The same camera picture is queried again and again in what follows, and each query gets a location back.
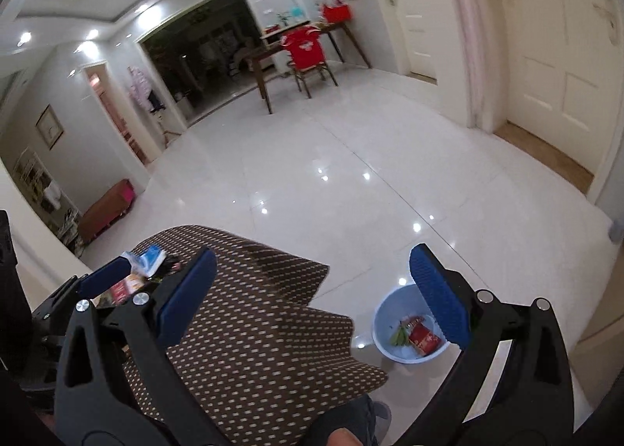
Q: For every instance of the red snack packet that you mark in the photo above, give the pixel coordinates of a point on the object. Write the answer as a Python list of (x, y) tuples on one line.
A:
[(126, 287)]

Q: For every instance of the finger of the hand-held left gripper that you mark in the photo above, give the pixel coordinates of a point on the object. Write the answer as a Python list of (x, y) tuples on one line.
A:
[(105, 276)]

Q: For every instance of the teal box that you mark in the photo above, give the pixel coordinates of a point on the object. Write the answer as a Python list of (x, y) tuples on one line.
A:
[(296, 13)]

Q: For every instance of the chair with red cover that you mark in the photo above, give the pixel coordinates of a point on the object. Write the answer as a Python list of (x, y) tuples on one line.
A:
[(304, 49)]

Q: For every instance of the green wrapper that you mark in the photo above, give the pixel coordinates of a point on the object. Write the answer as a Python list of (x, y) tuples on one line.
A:
[(399, 335)]

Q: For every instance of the dark speckled wrapper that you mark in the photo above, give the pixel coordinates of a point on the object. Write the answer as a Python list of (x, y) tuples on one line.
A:
[(169, 264)]

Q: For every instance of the pink curtain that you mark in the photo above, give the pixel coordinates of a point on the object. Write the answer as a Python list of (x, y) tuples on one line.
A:
[(468, 27)]

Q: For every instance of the white panel door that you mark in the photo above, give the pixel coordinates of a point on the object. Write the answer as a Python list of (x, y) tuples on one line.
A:
[(560, 61)]

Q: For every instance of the crushed blue and white carton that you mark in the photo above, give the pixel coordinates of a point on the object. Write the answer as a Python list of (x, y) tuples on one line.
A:
[(148, 261)]

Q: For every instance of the person's leg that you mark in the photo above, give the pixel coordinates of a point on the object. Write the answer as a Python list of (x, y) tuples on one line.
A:
[(341, 419)]

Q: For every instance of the dark wooden table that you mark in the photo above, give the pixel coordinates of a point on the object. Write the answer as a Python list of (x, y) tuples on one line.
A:
[(265, 53)]

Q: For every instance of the white clothes rack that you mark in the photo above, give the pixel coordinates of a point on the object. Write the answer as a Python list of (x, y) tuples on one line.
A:
[(44, 183)]

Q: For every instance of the light blue plastic basin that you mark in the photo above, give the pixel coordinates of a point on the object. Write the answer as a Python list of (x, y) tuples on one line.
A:
[(390, 319)]

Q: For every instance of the brown bench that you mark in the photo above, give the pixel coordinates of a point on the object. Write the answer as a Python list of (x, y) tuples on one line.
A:
[(105, 209)]

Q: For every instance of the coat stand with clothes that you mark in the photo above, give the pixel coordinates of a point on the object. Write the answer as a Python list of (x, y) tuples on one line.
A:
[(145, 90)]

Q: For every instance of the framed wall picture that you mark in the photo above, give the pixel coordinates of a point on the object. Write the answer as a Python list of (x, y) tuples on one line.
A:
[(49, 127)]

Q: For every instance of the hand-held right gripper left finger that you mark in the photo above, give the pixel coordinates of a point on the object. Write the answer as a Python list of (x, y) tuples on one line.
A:
[(187, 302)]

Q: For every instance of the brown dotted tablecloth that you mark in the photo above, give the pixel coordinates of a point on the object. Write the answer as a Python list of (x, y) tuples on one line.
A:
[(253, 329)]

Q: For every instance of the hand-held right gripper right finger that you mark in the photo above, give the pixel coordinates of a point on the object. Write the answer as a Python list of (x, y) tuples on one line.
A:
[(438, 302)]

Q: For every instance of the red bag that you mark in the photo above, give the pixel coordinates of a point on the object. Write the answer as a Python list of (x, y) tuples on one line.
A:
[(336, 12)]

